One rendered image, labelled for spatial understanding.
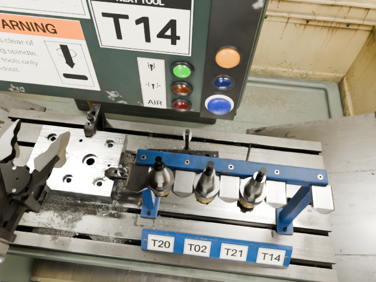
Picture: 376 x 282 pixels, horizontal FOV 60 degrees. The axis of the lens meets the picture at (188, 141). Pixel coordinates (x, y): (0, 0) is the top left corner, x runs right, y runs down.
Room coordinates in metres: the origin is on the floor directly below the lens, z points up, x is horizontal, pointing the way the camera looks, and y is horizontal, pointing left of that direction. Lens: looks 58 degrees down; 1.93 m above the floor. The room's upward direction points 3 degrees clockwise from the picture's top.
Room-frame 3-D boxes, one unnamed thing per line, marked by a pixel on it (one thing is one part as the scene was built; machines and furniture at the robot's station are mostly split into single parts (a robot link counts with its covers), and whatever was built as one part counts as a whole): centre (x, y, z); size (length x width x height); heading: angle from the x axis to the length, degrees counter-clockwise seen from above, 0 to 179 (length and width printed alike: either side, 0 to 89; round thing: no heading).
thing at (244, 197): (0.31, -0.16, 1.21); 0.06 x 0.06 x 0.03
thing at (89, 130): (0.64, 0.34, 0.97); 0.13 x 0.03 x 0.15; 176
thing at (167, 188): (0.33, 0.06, 1.21); 0.06 x 0.06 x 0.03
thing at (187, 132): (0.60, 0.00, 0.96); 0.03 x 0.03 x 0.13
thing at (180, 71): (0.26, 0.01, 1.66); 0.02 x 0.01 x 0.02; 86
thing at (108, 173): (0.44, 0.19, 0.97); 0.13 x 0.03 x 0.15; 86
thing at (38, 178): (0.24, 0.26, 1.41); 0.09 x 0.05 x 0.02; 145
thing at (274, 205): (0.31, -0.21, 1.21); 0.07 x 0.05 x 0.01; 176
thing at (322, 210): (0.30, -0.32, 1.21); 0.07 x 0.05 x 0.01; 176
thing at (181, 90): (0.26, 0.01, 1.63); 0.02 x 0.01 x 0.02; 86
